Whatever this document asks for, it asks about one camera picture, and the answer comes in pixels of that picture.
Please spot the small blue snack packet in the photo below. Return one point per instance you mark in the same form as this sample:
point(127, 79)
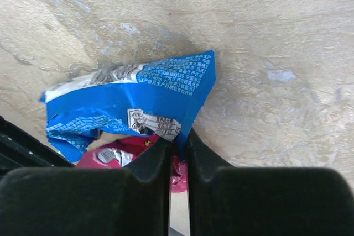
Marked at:
point(162, 98)

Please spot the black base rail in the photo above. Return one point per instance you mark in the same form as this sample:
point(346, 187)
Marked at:
point(19, 149)

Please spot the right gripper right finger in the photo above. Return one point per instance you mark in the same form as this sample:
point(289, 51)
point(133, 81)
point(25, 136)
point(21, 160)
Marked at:
point(229, 200)

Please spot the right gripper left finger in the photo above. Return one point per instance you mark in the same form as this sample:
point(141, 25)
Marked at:
point(132, 200)

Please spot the small red snack packet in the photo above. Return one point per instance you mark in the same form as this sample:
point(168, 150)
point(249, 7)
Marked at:
point(121, 152)

